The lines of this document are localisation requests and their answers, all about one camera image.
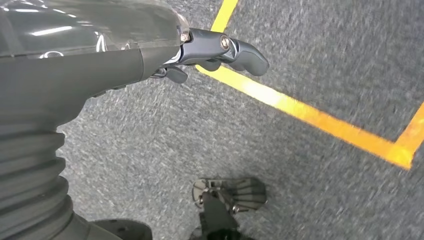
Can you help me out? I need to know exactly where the black robot foot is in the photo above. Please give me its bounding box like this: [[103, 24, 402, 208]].
[[188, 178, 268, 240]]

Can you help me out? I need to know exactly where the yellow floor tape square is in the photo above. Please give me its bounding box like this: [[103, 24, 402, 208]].
[[195, 0, 424, 171]]

